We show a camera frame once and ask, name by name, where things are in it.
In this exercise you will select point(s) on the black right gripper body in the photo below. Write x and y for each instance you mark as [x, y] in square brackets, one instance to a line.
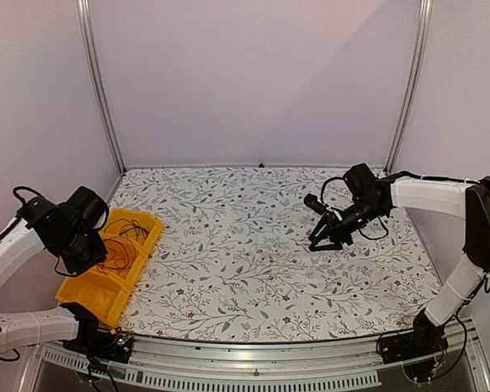
[344, 235]

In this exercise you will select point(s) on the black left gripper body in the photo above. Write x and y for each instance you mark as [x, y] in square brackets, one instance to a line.
[81, 253]

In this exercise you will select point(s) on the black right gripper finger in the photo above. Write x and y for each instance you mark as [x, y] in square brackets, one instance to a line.
[325, 229]
[318, 247]

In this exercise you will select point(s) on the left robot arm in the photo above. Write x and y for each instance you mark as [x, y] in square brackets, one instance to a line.
[70, 231]

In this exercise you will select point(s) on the yellow middle bin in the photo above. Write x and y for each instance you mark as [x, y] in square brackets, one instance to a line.
[124, 263]

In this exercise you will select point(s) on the yellow bin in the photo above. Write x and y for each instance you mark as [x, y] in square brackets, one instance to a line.
[142, 228]
[124, 263]
[101, 294]

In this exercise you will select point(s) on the yellow near bin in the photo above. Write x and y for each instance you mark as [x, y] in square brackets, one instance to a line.
[101, 294]

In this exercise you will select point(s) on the yellow far bin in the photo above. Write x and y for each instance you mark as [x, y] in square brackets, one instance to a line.
[142, 228]

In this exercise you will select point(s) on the floral patterned table mat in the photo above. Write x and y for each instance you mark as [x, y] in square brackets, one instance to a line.
[233, 260]

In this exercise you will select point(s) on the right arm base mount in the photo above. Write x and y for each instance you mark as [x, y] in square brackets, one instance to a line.
[408, 347]

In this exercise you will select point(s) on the front aluminium rail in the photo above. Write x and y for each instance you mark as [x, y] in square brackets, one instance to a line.
[159, 364]

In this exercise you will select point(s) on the right aluminium frame post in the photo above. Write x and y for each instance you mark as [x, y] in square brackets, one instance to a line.
[414, 73]

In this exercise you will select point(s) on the aluminium frame post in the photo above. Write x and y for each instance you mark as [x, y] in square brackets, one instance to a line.
[414, 73]
[87, 32]

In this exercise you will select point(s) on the left aluminium frame post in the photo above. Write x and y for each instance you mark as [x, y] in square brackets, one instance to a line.
[87, 32]

